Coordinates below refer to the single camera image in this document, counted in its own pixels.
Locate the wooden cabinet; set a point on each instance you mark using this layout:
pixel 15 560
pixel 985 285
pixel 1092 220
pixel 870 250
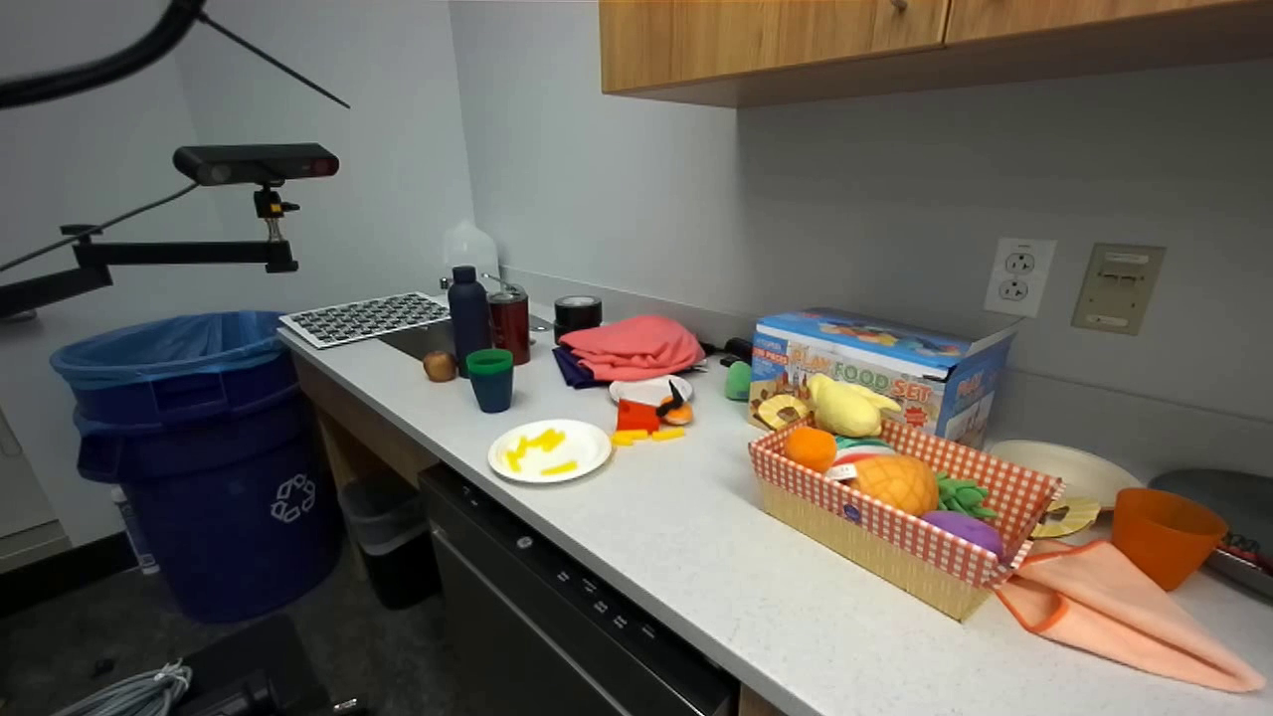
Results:
pixel 743 51

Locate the pink red cloth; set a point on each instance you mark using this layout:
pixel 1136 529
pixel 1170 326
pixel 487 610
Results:
pixel 634 348

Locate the red fries holder toy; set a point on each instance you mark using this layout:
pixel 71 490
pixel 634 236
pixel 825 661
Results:
pixel 652 411

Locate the black can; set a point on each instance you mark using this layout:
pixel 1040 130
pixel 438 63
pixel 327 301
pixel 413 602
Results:
pixel 577 311

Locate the green toy ball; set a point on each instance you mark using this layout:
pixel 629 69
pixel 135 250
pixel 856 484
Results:
pixel 738 383

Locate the white plate with yellow fries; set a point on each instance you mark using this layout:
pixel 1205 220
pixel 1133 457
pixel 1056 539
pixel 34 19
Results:
pixel 551 450

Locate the dark red jar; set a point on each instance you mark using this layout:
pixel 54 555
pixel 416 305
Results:
pixel 511 318

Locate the green blue cup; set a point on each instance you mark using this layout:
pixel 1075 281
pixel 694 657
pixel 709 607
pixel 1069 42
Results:
pixel 490 375

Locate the dark blue bottle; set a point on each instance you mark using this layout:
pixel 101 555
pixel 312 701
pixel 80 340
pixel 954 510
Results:
pixel 467 311

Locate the small black trash bin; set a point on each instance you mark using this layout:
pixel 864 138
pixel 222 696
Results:
pixel 392 533

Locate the black dishwasher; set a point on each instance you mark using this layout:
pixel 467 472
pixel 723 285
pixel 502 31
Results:
pixel 540 632

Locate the blue toy food box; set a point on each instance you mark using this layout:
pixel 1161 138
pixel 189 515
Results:
pixel 939 383

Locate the red checkered food basket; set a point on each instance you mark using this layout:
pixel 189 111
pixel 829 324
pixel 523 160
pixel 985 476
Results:
pixel 920 559

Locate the blue recycling bin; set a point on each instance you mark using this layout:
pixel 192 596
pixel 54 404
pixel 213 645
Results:
pixel 213 444

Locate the white paper plate right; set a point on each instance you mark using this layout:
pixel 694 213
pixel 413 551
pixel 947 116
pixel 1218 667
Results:
pixel 1087 484

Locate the peach orange napkin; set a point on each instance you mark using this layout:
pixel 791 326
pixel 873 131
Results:
pixel 1100 602

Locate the orange plastic cup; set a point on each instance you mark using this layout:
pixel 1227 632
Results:
pixel 1167 533

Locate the black frying pan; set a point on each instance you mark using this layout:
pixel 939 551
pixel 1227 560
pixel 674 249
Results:
pixel 1248 507

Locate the white wall outlet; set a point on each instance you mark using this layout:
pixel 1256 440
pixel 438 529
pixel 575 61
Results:
pixel 1022 275

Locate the beige wall switch plate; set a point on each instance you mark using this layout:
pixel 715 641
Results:
pixel 1116 287

